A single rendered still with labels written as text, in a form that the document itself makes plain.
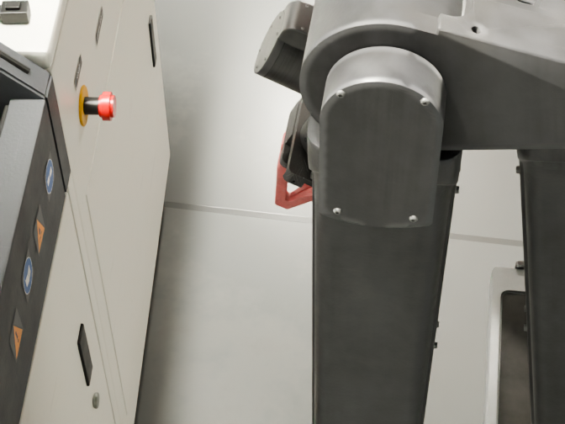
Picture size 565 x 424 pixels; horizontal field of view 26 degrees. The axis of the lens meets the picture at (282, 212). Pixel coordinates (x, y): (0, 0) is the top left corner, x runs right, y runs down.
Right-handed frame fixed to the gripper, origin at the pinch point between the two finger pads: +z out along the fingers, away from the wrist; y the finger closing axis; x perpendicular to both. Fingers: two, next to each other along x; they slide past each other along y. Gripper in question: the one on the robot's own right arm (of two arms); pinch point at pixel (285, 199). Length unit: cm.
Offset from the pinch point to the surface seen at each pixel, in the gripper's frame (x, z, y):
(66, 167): -18.1, 28.0, -16.4
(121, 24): -16, 41, -57
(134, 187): -4, 67, -50
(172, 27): 1, 108, -134
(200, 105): 11, 104, -110
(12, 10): -30.5, 13.9, -22.3
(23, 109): -25.4, 16.7, -12.1
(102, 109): -16.3, 27.9, -27.1
